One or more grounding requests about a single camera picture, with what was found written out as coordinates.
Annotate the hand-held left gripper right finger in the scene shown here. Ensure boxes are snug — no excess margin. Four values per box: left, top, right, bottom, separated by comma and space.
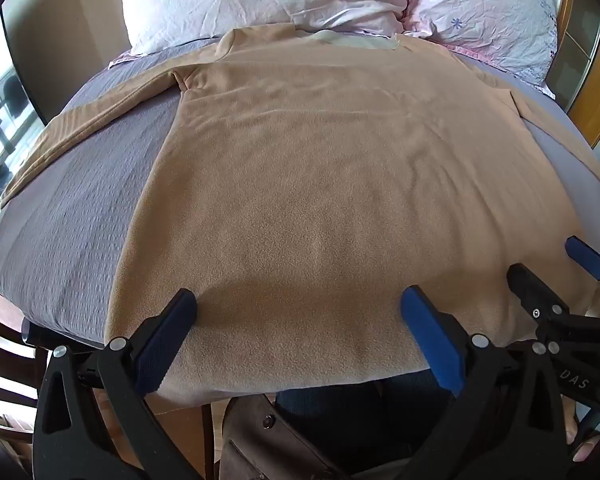
401, 285, 569, 480

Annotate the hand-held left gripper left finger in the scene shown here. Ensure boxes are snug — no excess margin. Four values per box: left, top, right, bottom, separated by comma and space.
32, 288, 199, 480

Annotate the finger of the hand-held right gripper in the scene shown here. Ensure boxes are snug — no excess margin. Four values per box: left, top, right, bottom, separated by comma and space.
506, 262, 572, 325
564, 235, 600, 287

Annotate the tan fleece sweater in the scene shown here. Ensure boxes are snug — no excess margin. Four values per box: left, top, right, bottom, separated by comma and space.
0, 26, 600, 408

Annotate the person's right hand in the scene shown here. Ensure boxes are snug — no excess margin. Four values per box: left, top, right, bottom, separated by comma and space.
562, 402, 600, 463

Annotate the grey textured blanket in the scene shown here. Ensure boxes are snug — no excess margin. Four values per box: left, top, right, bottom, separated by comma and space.
0, 34, 600, 356

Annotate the brown jacket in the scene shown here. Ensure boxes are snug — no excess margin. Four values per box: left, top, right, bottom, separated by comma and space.
219, 394, 353, 480

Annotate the wooden headboard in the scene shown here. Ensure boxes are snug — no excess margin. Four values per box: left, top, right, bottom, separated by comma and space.
544, 0, 600, 150

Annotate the pink floral pillow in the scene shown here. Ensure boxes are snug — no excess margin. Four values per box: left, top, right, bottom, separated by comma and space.
404, 0, 559, 100

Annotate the window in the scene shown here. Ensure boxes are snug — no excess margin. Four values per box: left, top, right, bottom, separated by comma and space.
0, 22, 47, 196

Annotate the dark wooden bed frame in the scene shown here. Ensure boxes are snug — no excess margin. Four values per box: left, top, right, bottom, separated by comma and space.
21, 317, 108, 358

